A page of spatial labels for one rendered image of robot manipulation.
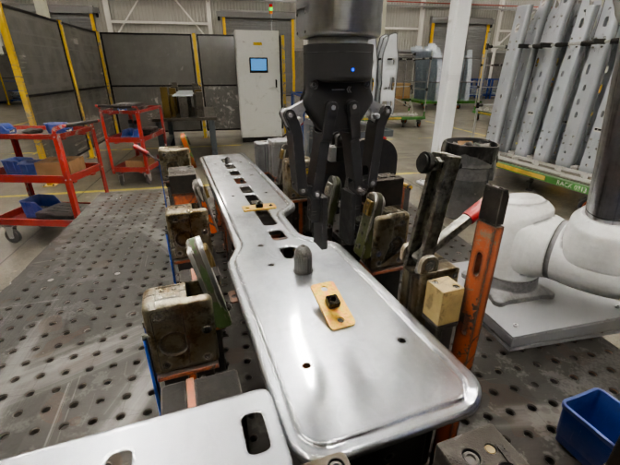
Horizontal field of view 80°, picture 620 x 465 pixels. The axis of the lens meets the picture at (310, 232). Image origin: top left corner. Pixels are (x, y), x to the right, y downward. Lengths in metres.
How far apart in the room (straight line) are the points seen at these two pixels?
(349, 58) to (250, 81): 7.24
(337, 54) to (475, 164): 3.27
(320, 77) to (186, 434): 0.37
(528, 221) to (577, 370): 0.35
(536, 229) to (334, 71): 0.77
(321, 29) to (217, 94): 8.07
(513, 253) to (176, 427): 0.89
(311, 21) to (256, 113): 7.28
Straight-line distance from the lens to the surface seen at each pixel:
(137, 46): 8.60
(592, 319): 1.17
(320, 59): 0.41
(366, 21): 0.41
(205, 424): 0.42
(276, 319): 0.53
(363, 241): 0.72
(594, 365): 1.11
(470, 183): 3.70
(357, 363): 0.47
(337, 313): 0.52
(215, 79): 8.44
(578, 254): 1.02
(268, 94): 7.67
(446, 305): 0.51
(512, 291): 1.14
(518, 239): 1.07
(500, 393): 0.93
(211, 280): 0.51
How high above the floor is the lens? 1.32
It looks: 24 degrees down
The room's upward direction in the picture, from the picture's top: straight up
